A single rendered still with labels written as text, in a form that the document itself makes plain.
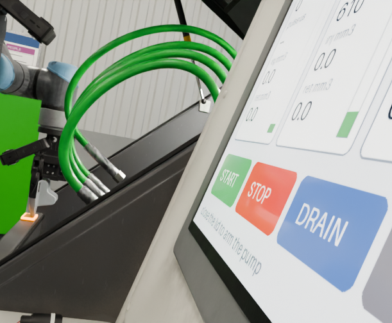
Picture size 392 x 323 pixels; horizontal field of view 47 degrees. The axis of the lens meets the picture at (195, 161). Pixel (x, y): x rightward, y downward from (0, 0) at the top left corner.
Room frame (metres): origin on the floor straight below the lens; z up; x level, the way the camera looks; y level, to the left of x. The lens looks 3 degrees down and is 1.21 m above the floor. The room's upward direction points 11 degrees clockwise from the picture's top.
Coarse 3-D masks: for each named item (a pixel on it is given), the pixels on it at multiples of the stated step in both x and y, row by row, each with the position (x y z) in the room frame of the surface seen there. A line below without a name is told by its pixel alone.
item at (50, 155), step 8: (40, 128) 1.03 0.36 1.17; (48, 128) 1.02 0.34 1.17; (48, 136) 1.04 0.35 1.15; (56, 136) 1.04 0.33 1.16; (48, 144) 1.04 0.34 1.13; (56, 144) 1.05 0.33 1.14; (40, 152) 1.04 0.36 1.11; (48, 152) 1.04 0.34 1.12; (56, 152) 1.04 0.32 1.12; (40, 160) 1.02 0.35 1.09; (48, 160) 1.02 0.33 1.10; (56, 160) 1.03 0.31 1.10; (32, 168) 1.01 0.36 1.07; (40, 168) 1.02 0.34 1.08; (48, 168) 1.03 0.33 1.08; (56, 168) 1.04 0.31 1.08; (48, 176) 1.03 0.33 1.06; (56, 176) 1.04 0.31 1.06
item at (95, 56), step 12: (168, 24) 0.87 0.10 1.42; (180, 24) 0.88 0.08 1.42; (132, 36) 0.86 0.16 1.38; (204, 36) 0.89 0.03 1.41; (216, 36) 0.89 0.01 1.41; (108, 48) 0.85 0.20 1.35; (228, 48) 0.89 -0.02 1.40; (96, 60) 0.86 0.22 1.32; (84, 72) 0.85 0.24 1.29; (72, 84) 0.84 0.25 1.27; (72, 96) 0.85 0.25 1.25; (84, 144) 0.85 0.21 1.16
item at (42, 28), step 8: (0, 0) 0.69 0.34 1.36; (8, 0) 0.69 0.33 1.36; (16, 0) 0.69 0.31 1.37; (8, 8) 0.69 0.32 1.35; (16, 8) 0.69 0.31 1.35; (24, 8) 0.70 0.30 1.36; (16, 16) 0.69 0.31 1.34; (24, 16) 0.70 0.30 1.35; (32, 16) 0.70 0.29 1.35; (24, 24) 0.70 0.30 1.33; (32, 24) 0.70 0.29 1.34; (40, 24) 0.70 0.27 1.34; (48, 24) 0.71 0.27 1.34; (32, 32) 0.70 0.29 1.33; (40, 32) 0.70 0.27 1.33; (48, 32) 0.71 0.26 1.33; (40, 40) 0.72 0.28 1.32; (48, 40) 0.72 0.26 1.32
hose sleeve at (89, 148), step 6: (90, 144) 0.85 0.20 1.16; (90, 150) 0.85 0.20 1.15; (96, 150) 0.86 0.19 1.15; (96, 156) 0.85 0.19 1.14; (102, 156) 0.86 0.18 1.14; (102, 162) 0.86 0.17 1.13; (108, 162) 0.86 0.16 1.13; (108, 168) 0.86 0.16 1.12; (114, 168) 0.86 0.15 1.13; (114, 174) 0.86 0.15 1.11
